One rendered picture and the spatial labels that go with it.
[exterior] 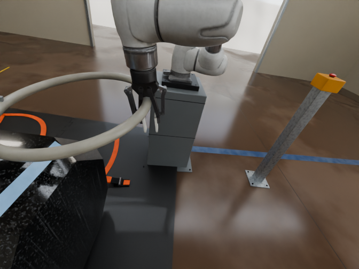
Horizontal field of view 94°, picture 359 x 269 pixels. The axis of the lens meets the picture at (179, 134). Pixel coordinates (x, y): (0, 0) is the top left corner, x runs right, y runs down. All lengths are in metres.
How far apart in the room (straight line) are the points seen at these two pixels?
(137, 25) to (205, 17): 0.15
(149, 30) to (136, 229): 1.22
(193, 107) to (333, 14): 5.88
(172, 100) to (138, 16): 0.86
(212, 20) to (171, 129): 1.08
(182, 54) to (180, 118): 0.46
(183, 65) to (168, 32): 0.86
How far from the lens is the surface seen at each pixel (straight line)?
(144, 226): 1.38
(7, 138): 0.84
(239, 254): 1.49
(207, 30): 0.39
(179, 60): 1.26
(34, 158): 0.48
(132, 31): 0.45
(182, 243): 1.38
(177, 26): 0.40
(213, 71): 1.25
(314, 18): 6.50
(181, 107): 1.26
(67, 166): 0.76
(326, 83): 1.42
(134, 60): 0.48
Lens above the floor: 1.29
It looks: 38 degrees down
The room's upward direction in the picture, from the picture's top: 12 degrees clockwise
